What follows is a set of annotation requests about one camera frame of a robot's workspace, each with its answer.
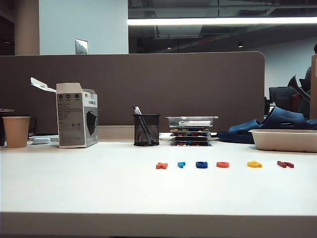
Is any letter magnet tray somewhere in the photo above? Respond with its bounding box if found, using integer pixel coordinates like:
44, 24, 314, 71
170, 140, 213, 147
172, 136, 211, 141
170, 131, 212, 137
172, 126, 210, 132

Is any black mesh pen holder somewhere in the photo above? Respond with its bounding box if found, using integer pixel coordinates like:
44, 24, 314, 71
132, 114, 161, 147

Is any black and white pen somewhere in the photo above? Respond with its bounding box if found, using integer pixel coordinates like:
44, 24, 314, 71
133, 106, 154, 144

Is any clear plastic case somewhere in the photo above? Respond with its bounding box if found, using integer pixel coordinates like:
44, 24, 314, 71
165, 116, 219, 128

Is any brown desk partition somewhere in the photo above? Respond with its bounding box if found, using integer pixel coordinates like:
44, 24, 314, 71
0, 51, 265, 136

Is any navy blue slipper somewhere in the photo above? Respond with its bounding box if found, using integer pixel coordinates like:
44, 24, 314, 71
216, 119, 261, 144
257, 106, 317, 131

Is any open face mask box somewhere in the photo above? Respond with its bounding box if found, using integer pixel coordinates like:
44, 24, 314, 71
30, 77, 99, 149

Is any ceiling light strip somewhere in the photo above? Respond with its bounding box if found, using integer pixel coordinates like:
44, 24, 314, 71
127, 16, 317, 26

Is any small white case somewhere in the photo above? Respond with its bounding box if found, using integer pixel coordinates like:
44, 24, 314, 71
32, 137, 52, 145

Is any black monitor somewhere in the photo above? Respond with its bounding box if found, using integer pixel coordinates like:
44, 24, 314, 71
269, 86, 298, 112

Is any beige pulp food tray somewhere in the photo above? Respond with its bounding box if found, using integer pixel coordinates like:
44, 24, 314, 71
249, 128, 317, 153

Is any grey angular tool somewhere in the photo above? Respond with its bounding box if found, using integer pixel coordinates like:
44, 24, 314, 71
287, 75, 312, 103

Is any brown paper cup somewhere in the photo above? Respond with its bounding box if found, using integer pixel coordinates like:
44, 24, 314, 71
2, 116, 31, 149

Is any cardboard box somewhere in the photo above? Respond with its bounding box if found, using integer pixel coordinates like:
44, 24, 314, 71
310, 54, 317, 119

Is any person in background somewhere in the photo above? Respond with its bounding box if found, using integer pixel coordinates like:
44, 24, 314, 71
304, 43, 317, 86

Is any metal wall plate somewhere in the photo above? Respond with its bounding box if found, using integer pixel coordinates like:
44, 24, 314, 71
75, 39, 89, 55

